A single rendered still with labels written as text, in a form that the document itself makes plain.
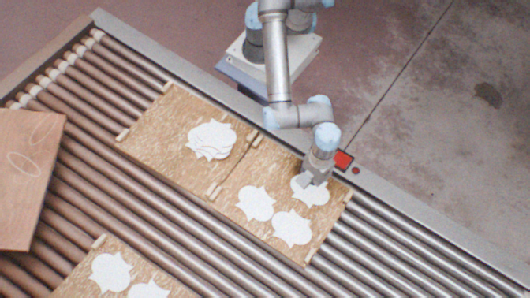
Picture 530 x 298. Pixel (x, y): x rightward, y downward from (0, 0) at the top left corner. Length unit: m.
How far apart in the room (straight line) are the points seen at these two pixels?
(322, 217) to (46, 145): 0.97
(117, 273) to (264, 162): 0.64
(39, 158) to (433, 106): 2.35
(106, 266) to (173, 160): 0.44
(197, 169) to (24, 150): 0.58
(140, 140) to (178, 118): 0.17
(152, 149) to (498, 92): 2.36
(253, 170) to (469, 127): 1.82
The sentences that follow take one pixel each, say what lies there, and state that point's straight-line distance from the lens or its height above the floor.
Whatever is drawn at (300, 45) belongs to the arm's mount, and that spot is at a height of 0.96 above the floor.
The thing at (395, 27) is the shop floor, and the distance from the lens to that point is 3.92.
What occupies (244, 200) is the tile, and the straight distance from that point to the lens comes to 2.02.
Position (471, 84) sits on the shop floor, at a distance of 3.80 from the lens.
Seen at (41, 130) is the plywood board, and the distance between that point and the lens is 2.12.
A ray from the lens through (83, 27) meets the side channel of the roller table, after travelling 2.49.
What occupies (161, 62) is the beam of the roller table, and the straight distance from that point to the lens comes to 2.38.
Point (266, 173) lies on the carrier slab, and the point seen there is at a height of 0.94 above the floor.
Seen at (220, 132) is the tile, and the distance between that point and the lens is 2.12.
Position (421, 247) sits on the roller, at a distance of 2.10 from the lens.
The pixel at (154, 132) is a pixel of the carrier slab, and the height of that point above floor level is 0.94.
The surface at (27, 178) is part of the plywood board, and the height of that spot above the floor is 1.04.
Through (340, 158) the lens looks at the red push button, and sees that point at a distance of 2.17.
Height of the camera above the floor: 2.77
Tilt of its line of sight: 60 degrees down
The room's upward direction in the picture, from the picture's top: 9 degrees clockwise
